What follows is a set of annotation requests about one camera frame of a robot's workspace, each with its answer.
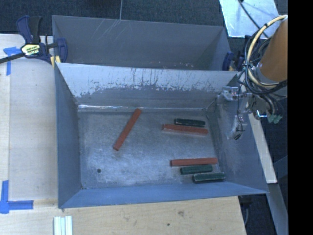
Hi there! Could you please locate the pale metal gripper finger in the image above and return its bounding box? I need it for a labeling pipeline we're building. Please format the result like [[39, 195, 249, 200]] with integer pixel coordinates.
[[228, 115, 246, 141], [216, 86, 245, 104]]

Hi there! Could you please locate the dark green flat block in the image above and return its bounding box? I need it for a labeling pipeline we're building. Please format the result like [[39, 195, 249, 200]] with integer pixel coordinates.
[[179, 164, 214, 175], [192, 172, 226, 184], [174, 117, 206, 128]]

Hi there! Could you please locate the red-brown flat block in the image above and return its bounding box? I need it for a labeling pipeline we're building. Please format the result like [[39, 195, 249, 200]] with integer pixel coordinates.
[[112, 108, 143, 152], [170, 157, 219, 167], [161, 123, 209, 137]]

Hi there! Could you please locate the grey metal bin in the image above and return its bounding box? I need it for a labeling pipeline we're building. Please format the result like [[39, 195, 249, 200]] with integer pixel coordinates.
[[51, 15, 270, 209]]

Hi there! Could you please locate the pale wood board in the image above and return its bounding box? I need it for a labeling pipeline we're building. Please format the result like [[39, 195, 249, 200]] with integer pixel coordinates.
[[8, 59, 59, 203]]

